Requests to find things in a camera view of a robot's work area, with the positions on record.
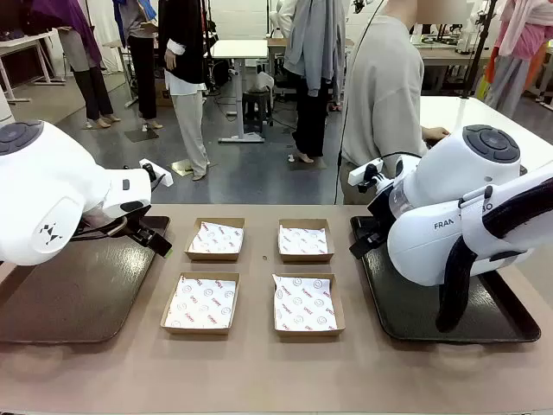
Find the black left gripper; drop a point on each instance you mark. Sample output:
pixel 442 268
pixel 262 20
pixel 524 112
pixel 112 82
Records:
pixel 139 225

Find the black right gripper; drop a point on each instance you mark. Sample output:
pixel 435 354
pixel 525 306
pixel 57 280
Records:
pixel 383 212

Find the brown cardboard food box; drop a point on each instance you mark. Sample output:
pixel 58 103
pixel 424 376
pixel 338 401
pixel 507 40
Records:
pixel 214 257
pixel 306 259
pixel 196 331
pixel 309 334

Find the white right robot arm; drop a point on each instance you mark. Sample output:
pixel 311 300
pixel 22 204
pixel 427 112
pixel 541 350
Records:
pixel 432 242

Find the person's right forearm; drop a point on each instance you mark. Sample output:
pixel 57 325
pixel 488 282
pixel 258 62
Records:
pixel 402 129

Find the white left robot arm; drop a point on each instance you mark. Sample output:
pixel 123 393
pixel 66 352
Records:
pixel 43 194

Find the large black serving tray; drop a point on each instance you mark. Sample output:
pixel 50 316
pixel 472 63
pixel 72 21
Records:
pixel 410 315

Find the large brown serving tray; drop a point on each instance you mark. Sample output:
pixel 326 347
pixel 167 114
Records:
pixel 86 294

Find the person's right hand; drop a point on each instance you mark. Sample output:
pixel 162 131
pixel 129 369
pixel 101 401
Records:
pixel 435 132

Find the brown cardboard carton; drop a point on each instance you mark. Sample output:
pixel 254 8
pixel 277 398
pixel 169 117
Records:
pixel 162 93

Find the person in beige sweater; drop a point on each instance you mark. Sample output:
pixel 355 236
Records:
pixel 380 86

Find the black plastic stool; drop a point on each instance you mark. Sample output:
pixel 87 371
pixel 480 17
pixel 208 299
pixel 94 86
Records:
pixel 257 108

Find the white side table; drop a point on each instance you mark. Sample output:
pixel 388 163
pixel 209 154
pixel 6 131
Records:
pixel 475 112

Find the black trouser blue scarf mannequin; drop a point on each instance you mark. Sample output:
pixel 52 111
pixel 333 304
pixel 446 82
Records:
pixel 142 65

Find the white plastic bag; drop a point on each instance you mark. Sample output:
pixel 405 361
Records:
pixel 263 82

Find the grey hoodie mannequin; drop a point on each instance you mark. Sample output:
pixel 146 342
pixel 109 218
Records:
pixel 313 52

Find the wood top background desk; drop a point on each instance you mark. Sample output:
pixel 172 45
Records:
pixel 449 52

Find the white standing desk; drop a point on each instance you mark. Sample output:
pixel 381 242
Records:
pixel 242 48

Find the purple cape mannequin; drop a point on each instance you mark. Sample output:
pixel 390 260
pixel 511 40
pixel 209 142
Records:
pixel 82 43

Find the black stand pole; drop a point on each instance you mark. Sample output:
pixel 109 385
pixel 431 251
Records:
pixel 477 52

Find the pink top grey trouser mannequin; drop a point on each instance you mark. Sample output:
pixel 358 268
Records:
pixel 514 65

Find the white long background table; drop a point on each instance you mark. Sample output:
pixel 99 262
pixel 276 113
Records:
pixel 23 43

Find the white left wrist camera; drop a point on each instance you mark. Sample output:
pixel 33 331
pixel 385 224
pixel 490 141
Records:
pixel 163 177

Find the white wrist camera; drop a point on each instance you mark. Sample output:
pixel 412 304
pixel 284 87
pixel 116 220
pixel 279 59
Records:
pixel 163 177
pixel 362 174

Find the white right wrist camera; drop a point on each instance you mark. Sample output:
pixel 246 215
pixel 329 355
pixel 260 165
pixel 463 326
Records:
pixel 362 174

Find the gold mannequin base plate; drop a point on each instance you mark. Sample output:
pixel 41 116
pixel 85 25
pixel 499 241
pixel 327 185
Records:
pixel 181 167

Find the dark mannequin base plate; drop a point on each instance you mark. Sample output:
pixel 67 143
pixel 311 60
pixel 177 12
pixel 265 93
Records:
pixel 141 135

